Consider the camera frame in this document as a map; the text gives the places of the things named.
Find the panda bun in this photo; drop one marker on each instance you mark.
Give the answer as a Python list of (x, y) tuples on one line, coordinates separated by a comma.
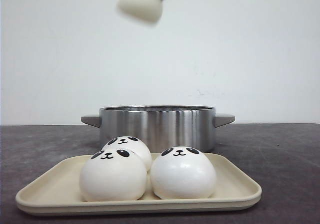
[(182, 173), (149, 11), (113, 175), (135, 145)]

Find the stainless steel steamer pot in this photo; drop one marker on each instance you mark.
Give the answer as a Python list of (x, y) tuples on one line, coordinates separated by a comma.
[(160, 127)]

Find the cream rectangular tray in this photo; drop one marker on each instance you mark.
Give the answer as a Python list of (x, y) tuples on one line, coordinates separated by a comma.
[(56, 192)]

